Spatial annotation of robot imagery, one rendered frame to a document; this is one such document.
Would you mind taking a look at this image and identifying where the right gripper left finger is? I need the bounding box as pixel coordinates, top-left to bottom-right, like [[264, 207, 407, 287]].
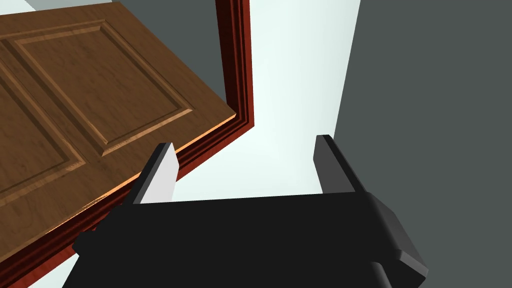
[[122, 141, 180, 205]]

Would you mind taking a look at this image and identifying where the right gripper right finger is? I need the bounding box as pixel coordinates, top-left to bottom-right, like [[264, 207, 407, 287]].
[[313, 134, 367, 195]]

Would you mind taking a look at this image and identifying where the brown panelled wooden door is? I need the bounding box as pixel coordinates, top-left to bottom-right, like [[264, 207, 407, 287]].
[[0, 1, 237, 263]]

